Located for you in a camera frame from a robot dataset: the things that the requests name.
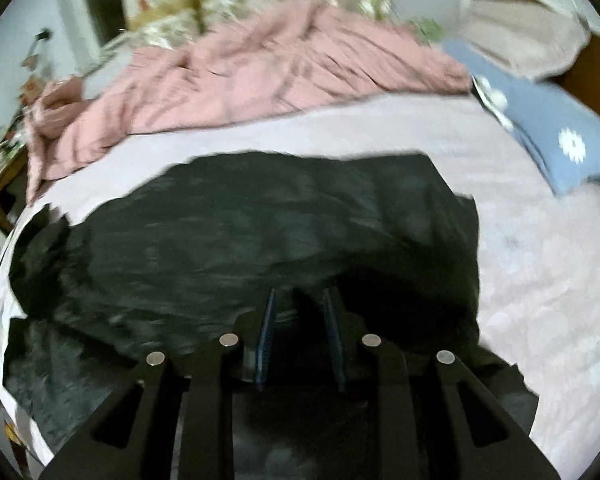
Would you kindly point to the blue daisy pillow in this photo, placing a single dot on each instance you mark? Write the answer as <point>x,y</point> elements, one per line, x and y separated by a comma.
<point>561,134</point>

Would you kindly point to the pink bed sheet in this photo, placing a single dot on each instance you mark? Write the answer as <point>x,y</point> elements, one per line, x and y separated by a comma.
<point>539,255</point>

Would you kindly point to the black puffer jacket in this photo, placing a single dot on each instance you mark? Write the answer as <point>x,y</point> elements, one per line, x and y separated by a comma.
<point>174,265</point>

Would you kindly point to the wall desk lamp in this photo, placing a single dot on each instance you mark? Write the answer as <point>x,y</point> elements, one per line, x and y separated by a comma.
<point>31,60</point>

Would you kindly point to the green patterned cloth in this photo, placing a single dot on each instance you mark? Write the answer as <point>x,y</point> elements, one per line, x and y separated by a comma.
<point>427,30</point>

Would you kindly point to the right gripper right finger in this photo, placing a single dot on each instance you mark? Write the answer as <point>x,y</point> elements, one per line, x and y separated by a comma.
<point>431,417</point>

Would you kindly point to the window with white frame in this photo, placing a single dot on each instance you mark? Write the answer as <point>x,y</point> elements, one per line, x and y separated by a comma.
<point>94,29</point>

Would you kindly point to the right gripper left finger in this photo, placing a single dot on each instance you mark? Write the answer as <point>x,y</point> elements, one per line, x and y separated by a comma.
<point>172,418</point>

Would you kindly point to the cluttered wooden desk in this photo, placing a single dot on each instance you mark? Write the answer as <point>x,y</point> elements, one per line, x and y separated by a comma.
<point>13,171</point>

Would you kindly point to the pink plaid quilt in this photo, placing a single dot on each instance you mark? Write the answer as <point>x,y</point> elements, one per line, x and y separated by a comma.
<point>293,56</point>

